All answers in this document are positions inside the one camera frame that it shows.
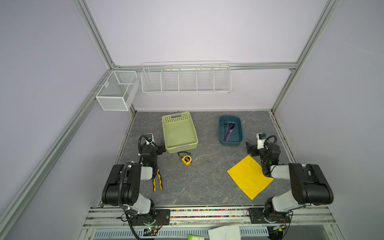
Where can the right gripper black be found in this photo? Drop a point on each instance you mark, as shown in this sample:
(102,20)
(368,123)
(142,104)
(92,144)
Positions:
(250,147)

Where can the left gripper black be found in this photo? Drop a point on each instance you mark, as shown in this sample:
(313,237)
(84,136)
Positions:
(160,149)

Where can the yellow paper napkin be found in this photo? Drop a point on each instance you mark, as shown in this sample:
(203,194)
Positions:
(249,177)

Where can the purple metal spoon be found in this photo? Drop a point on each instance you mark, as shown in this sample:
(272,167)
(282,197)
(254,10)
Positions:
(232,126)

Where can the purple metal fork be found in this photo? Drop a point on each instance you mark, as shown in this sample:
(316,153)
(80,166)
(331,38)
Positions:
(225,125)

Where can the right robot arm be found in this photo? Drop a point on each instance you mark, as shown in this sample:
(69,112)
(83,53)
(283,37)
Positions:
(308,186)

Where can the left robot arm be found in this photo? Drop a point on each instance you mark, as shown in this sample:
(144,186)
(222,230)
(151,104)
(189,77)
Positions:
(122,188)

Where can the teal plastic tray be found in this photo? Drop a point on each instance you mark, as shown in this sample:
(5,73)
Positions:
(237,134)

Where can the light green perforated basket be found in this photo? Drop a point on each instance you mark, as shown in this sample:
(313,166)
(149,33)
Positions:
(179,132)

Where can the yellow tape measure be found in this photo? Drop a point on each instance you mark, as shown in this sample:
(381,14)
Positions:
(185,157)

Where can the white paper sheet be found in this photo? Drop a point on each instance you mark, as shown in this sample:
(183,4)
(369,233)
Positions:
(225,233)

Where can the green small object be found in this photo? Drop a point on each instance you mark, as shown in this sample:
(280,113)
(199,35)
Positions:
(192,237)

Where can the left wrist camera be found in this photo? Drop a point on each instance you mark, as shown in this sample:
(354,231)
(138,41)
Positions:
(149,138)

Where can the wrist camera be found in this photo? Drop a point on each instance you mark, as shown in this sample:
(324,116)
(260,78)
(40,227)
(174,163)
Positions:
(149,138)
(261,137)

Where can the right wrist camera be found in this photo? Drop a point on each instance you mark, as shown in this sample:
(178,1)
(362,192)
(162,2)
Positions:
(261,137)

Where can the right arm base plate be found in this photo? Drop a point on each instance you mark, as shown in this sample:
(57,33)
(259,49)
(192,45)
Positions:
(262,216)

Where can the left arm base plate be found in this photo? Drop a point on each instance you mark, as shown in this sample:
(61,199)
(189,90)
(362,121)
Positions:
(161,217)

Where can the small white wire basket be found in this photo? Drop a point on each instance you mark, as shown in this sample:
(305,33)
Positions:
(118,91)

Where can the long white wire shelf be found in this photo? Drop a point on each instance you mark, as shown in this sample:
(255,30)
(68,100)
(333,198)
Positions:
(193,77)

